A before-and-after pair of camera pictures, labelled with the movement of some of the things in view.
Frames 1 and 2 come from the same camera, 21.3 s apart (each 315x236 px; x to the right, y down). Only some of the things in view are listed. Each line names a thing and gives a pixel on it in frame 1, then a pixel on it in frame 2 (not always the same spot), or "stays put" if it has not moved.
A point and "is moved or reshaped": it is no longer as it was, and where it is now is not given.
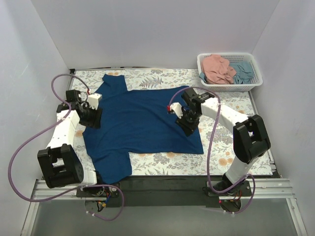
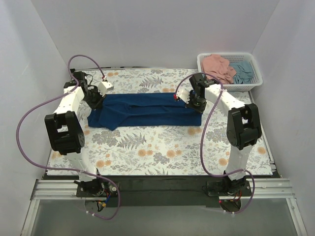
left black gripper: (92, 120) to (97, 102)
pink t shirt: (216, 70) stays put
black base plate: (167, 191) stays put
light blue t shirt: (244, 73) stays put
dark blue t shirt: (136, 120) is moved or reshaped
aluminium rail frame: (272, 189) stays put
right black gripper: (187, 126) to (197, 106)
